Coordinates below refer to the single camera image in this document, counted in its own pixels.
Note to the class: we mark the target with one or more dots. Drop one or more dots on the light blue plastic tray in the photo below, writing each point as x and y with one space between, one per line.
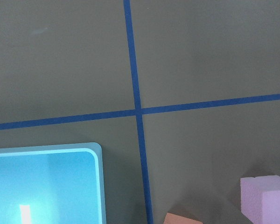
56 184

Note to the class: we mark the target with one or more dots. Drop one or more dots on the orange foam block left side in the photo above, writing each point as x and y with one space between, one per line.
176 219

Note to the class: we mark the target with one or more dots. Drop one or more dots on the light pink foam block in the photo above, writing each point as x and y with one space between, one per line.
260 199

